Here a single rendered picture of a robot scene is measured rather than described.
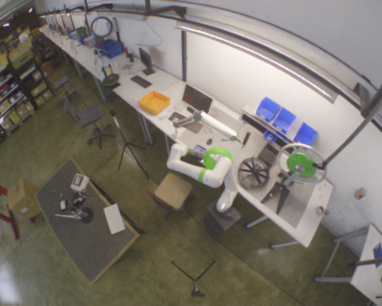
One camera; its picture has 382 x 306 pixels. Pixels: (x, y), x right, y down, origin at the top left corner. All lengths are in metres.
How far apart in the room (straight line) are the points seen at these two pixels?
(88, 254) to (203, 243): 1.56
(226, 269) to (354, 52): 2.88
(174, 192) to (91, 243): 1.12
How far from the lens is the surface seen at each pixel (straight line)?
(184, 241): 2.62
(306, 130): 2.18
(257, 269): 2.82
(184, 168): 1.46
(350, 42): 1.77
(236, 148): 2.12
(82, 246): 1.94
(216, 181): 1.32
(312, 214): 2.22
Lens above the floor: 2.62
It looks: 58 degrees down
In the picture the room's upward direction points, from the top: 1 degrees clockwise
